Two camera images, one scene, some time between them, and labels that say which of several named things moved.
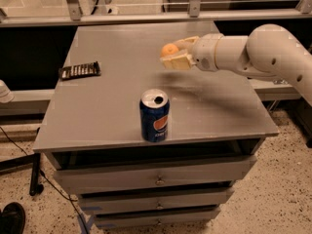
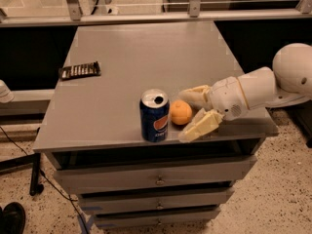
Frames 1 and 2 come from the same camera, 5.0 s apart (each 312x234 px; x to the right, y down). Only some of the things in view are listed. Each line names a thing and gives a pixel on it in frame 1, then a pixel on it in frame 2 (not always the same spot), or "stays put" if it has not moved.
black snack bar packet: (85, 69) stays put
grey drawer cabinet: (90, 131) stays put
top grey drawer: (170, 174) stays put
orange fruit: (169, 49) -> (180, 112)
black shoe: (13, 218) stays put
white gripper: (204, 53) -> (226, 97)
